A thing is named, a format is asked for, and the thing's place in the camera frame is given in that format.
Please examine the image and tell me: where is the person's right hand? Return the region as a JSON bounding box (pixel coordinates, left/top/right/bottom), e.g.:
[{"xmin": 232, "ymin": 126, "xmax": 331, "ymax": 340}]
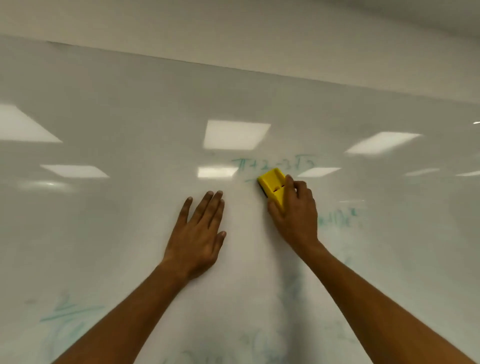
[{"xmin": 267, "ymin": 174, "xmax": 320, "ymax": 256}]

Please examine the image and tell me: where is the person's left hand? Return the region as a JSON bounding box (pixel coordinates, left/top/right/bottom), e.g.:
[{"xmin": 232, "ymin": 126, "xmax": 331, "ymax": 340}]
[{"xmin": 161, "ymin": 190, "xmax": 227, "ymax": 281}]

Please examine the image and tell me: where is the yellow whiteboard eraser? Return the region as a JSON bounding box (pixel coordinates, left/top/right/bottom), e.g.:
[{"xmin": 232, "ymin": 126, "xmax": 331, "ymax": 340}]
[{"xmin": 257, "ymin": 167, "xmax": 288, "ymax": 211}]

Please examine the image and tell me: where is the person's left forearm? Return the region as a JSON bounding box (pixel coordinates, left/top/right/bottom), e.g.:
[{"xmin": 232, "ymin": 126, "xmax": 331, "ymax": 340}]
[{"xmin": 52, "ymin": 262, "xmax": 189, "ymax": 364}]

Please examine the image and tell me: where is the person's right forearm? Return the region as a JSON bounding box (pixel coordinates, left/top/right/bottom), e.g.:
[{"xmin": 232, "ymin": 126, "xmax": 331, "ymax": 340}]
[{"xmin": 300, "ymin": 241, "xmax": 478, "ymax": 364}]

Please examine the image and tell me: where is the white wall whiteboard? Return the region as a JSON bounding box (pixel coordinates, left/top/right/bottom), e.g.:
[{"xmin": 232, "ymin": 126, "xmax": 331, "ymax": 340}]
[{"xmin": 0, "ymin": 34, "xmax": 480, "ymax": 364}]

